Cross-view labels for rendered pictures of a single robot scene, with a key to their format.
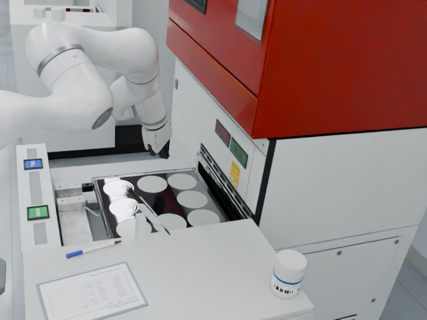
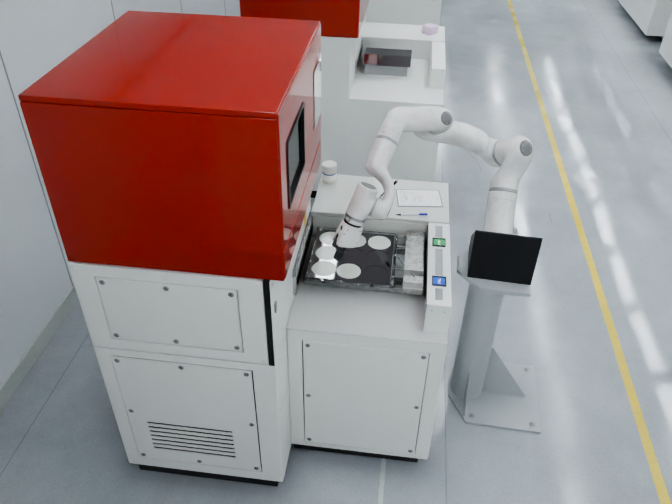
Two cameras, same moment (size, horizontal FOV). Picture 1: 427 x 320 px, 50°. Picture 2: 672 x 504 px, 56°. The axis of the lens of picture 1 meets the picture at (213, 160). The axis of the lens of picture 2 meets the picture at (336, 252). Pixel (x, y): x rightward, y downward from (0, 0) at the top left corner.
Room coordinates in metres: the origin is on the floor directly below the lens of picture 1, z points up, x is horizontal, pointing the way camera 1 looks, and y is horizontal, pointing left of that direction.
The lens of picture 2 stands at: (3.07, 1.22, 2.55)
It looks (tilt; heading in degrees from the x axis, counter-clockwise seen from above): 37 degrees down; 212
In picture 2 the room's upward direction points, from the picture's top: 1 degrees clockwise
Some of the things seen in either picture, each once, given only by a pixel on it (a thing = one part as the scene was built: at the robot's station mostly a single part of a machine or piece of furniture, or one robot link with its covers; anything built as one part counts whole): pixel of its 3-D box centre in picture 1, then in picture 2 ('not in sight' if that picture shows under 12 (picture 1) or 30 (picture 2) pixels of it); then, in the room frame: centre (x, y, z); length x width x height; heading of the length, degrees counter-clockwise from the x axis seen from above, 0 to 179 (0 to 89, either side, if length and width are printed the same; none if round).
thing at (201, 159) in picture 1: (219, 193); (303, 253); (1.30, -0.03, 0.89); 0.44 x 0.02 x 0.10; 25
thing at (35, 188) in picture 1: (37, 207); (437, 274); (1.10, 0.51, 0.89); 0.55 x 0.09 x 0.14; 25
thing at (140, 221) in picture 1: (147, 221); not in sight; (0.93, 0.15, 1.03); 0.06 x 0.04 x 0.13; 115
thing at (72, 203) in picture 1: (71, 203); (413, 270); (1.14, 0.41, 0.89); 0.08 x 0.03 x 0.03; 115
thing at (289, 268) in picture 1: (288, 274); (329, 172); (0.83, -0.21, 1.01); 0.07 x 0.07 x 0.10
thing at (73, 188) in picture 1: (68, 188); (413, 282); (1.21, 0.45, 0.89); 0.08 x 0.03 x 0.03; 115
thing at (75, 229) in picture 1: (74, 226); (413, 264); (1.07, 0.38, 0.87); 0.36 x 0.08 x 0.03; 25
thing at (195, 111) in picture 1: (208, 136); (291, 255); (1.47, 0.03, 1.02); 0.82 x 0.03 x 0.40; 25
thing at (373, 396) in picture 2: not in sight; (372, 327); (1.08, 0.21, 0.41); 0.97 x 0.64 x 0.82; 25
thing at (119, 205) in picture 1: (160, 203); (352, 255); (1.20, 0.15, 0.90); 0.34 x 0.34 x 0.01; 25
